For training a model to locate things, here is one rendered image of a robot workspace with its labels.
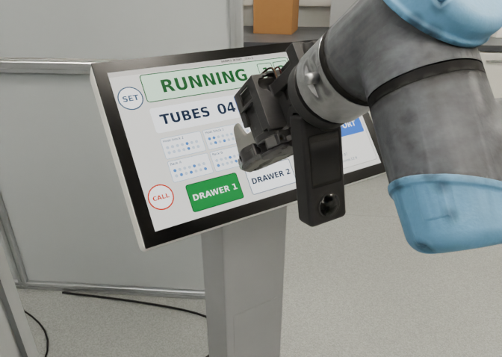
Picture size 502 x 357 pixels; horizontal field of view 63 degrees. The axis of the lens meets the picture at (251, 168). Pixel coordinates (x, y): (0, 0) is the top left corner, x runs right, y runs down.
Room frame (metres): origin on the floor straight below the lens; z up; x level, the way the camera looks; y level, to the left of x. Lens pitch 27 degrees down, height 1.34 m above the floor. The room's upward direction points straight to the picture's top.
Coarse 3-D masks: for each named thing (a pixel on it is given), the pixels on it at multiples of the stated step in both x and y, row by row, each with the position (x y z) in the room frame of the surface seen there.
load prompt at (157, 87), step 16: (224, 64) 0.76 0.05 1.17; (240, 64) 0.77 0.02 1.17; (256, 64) 0.79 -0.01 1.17; (272, 64) 0.80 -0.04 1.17; (144, 80) 0.68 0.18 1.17; (160, 80) 0.69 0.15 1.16; (176, 80) 0.70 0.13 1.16; (192, 80) 0.71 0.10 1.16; (208, 80) 0.73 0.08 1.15; (224, 80) 0.74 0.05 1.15; (240, 80) 0.75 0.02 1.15; (160, 96) 0.67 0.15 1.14; (176, 96) 0.68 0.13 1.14
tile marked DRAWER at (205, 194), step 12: (204, 180) 0.60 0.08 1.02; (216, 180) 0.60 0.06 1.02; (228, 180) 0.61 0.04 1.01; (192, 192) 0.57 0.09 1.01; (204, 192) 0.58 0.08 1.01; (216, 192) 0.59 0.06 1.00; (228, 192) 0.60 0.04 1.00; (240, 192) 0.60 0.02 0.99; (192, 204) 0.56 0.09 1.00; (204, 204) 0.57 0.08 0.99; (216, 204) 0.57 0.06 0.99
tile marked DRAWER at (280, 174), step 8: (288, 160) 0.68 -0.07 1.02; (264, 168) 0.65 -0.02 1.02; (272, 168) 0.66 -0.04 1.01; (280, 168) 0.66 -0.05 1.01; (288, 168) 0.67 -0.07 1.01; (248, 176) 0.63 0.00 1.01; (256, 176) 0.63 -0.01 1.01; (264, 176) 0.64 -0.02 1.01; (272, 176) 0.64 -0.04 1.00; (280, 176) 0.65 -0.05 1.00; (288, 176) 0.66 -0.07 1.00; (256, 184) 0.62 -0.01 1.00; (264, 184) 0.63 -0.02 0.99; (272, 184) 0.63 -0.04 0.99; (280, 184) 0.64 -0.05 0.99; (288, 184) 0.65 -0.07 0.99; (256, 192) 0.61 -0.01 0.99
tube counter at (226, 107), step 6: (228, 96) 0.72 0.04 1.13; (216, 102) 0.70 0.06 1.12; (222, 102) 0.71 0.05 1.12; (228, 102) 0.71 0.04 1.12; (234, 102) 0.72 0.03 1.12; (216, 108) 0.69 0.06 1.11; (222, 108) 0.70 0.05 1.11; (228, 108) 0.70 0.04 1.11; (234, 108) 0.71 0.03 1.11; (222, 114) 0.69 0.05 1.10; (228, 114) 0.69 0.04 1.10; (234, 114) 0.70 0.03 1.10; (222, 120) 0.68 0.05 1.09
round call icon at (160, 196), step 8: (160, 184) 0.57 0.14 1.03; (168, 184) 0.57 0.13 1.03; (152, 192) 0.55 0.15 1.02; (160, 192) 0.56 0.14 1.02; (168, 192) 0.56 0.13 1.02; (152, 200) 0.54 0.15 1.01; (160, 200) 0.55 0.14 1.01; (168, 200) 0.55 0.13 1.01; (152, 208) 0.54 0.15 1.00; (160, 208) 0.54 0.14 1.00; (168, 208) 0.54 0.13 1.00
